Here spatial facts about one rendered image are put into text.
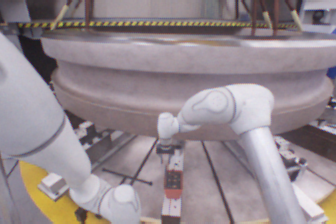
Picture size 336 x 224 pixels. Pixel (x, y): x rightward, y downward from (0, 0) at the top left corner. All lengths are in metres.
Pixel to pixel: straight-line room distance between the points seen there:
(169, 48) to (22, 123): 1.27
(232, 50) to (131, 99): 1.03
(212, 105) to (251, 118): 0.15
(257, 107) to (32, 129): 0.59
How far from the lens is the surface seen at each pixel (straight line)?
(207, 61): 1.47
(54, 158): 0.34
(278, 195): 0.66
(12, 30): 4.63
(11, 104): 0.27
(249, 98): 0.65
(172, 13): 4.60
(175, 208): 1.46
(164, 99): 1.71
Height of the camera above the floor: 1.90
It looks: 27 degrees down
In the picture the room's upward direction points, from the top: 1 degrees clockwise
